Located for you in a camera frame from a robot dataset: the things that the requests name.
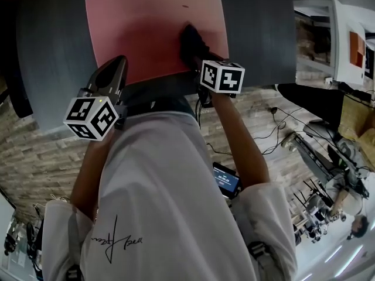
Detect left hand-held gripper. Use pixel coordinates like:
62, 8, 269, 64
63, 54, 129, 143

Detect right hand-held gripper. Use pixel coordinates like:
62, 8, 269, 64
188, 52, 246, 105

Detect dark blue cloth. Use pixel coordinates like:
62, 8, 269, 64
179, 24, 210, 67

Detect pink desk mat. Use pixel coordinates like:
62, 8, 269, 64
84, 0, 230, 85

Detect person's left forearm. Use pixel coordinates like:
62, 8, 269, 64
70, 133, 118, 222

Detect person's right forearm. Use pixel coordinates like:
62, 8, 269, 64
209, 91, 272, 191

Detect person's dark trousers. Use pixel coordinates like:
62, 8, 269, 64
121, 94, 194, 118

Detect black office chair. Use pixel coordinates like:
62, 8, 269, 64
5, 66, 33, 118

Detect black screen device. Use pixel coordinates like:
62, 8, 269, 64
212, 161, 243, 200

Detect person's white t-shirt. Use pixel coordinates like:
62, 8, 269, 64
42, 111, 298, 281

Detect white side table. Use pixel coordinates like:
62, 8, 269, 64
292, 0, 367, 86

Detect orange box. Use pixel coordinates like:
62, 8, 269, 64
349, 30, 367, 68

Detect grey harness strap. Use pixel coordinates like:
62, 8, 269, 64
247, 241, 282, 281
65, 215, 83, 281

